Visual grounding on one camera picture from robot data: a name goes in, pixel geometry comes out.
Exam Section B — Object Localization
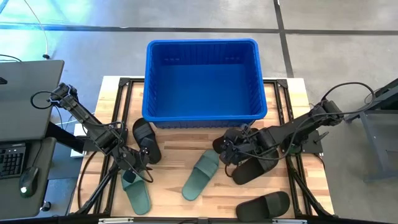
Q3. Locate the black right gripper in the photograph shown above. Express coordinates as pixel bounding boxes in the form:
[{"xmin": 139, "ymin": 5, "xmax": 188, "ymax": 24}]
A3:
[{"xmin": 219, "ymin": 126, "xmax": 274, "ymax": 166}]

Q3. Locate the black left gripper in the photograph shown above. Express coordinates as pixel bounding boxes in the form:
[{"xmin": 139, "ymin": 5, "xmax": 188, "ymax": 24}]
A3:
[{"xmin": 113, "ymin": 144, "xmax": 154, "ymax": 184}]

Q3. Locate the black slide sandal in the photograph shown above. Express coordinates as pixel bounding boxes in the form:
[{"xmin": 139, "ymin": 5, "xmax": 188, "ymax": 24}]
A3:
[
  {"xmin": 235, "ymin": 190, "xmax": 291, "ymax": 222},
  {"xmin": 132, "ymin": 117, "xmax": 162, "ymax": 165},
  {"xmin": 231, "ymin": 149, "xmax": 280, "ymax": 186},
  {"xmin": 212, "ymin": 126, "xmax": 259, "ymax": 155}
]

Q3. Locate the green slide sandal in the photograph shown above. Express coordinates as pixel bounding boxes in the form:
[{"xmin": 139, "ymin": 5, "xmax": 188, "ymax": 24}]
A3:
[
  {"xmin": 120, "ymin": 169, "xmax": 152, "ymax": 216},
  {"xmin": 181, "ymin": 149, "xmax": 220, "ymax": 202}
]

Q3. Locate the blue plastic bin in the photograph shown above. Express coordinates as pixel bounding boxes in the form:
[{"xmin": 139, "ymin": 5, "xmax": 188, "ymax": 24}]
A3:
[{"xmin": 142, "ymin": 38, "xmax": 268, "ymax": 129}]

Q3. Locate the white power box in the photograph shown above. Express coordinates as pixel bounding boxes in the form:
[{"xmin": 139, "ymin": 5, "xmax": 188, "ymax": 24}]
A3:
[{"xmin": 70, "ymin": 123, "xmax": 94, "ymax": 159}]

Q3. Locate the black computer mouse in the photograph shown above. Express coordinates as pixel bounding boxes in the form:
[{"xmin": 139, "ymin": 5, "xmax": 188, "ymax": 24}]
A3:
[{"xmin": 18, "ymin": 166, "xmax": 40, "ymax": 198}]

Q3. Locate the black keyboard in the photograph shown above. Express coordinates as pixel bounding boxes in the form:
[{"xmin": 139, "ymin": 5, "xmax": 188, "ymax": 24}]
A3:
[{"xmin": 0, "ymin": 142, "xmax": 27, "ymax": 180}]

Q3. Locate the grey side desk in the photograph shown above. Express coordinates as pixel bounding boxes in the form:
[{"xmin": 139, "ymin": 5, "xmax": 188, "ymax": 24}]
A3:
[{"xmin": 0, "ymin": 136, "xmax": 57, "ymax": 221}]

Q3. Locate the grey monitor back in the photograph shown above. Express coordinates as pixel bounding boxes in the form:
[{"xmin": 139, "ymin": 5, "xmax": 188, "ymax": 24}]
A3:
[{"xmin": 0, "ymin": 59, "xmax": 65, "ymax": 142}]

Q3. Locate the grey metal stand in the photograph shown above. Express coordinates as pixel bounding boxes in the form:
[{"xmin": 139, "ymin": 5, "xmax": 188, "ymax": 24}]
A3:
[{"xmin": 343, "ymin": 77, "xmax": 398, "ymax": 183}]

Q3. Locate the silver metal bracket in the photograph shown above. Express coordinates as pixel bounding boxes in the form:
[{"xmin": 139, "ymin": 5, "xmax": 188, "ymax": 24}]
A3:
[
  {"xmin": 98, "ymin": 217, "xmax": 134, "ymax": 224},
  {"xmin": 272, "ymin": 219, "xmax": 308, "ymax": 224}
]

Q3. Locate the dark curved table cable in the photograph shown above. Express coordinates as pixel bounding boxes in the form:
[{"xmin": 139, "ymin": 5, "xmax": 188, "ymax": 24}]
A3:
[{"xmin": 77, "ymin": 151, "xmax": 98, "ymax": 210}]

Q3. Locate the black aluminium table frame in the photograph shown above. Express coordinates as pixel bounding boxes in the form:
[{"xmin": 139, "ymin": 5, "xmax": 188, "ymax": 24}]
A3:
[{"xmin": 70, "ymin": 77, "xmax": 335, "ymax": 218}]

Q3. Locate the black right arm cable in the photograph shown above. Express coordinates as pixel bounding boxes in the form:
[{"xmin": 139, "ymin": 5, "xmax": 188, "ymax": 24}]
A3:
[{"xmin": 236, "ymin": 82, "xmax": 376, "ymax": 161}]

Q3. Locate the white floor cable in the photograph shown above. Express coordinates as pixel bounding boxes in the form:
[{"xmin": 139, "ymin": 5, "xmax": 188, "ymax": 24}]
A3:
[{"xmin": 23, "ymin": 0, "xmax": 51, "ymax": 60}]

